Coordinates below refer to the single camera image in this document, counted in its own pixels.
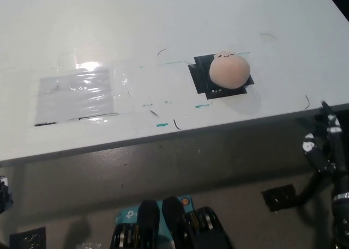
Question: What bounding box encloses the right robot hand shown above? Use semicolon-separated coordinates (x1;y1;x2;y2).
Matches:
302;101;342;174

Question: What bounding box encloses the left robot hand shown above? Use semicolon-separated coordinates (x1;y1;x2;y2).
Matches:
0;175;15;214

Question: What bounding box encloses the pink dumpling toy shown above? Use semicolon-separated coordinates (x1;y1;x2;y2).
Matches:
209;50;251;90

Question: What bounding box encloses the black tape mask square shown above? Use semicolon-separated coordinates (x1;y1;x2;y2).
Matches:
188;52;255;100

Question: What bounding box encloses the black floor tape patch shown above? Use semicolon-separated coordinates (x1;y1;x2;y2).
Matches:
261;183;298;212
9;226;47;249

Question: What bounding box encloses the clear plastic sheet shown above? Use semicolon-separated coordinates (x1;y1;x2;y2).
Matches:
34;67;135;127

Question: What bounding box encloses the teal router box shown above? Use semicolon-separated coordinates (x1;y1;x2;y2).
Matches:
114;195;195;249

